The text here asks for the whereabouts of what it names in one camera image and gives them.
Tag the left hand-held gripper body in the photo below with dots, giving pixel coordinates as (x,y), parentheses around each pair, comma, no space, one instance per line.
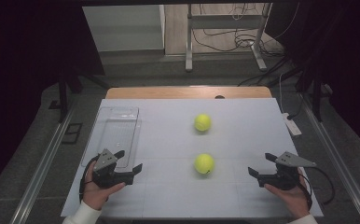
(105,160)

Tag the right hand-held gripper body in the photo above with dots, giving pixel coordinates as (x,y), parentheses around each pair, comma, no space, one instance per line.
(282,180)

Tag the grey metal desk frame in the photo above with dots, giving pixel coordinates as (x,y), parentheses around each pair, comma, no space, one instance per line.
(224,21)

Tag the aluminium floor rail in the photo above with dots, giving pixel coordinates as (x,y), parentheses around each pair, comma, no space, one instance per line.
(339,168)
(41,168)

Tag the yellow tennis ball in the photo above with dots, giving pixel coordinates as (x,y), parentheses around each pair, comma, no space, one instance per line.
(202,122)
(204,163)

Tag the black floor frame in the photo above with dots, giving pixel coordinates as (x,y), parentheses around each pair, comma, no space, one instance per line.
(72,133)

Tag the person's right hand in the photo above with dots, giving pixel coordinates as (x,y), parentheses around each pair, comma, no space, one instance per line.
(293,200)

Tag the black curtain stand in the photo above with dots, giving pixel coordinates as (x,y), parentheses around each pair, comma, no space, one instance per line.
(63,99)
(317,99)

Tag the white cabinet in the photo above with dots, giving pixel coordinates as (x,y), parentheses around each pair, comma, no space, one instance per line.
(122,28)

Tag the dark curtain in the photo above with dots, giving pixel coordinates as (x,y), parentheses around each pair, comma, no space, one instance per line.
(19,62)
(349,62)

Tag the clear plastic tray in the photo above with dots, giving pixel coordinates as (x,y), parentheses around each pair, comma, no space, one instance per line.
(119,130)

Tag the white power strip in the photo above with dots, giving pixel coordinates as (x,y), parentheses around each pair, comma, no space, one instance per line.
(291,126)

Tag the person's left hand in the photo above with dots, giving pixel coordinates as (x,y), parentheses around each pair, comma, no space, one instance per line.
(95,196)

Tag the wooden table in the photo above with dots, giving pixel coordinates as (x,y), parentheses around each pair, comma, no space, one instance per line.
(168,92)

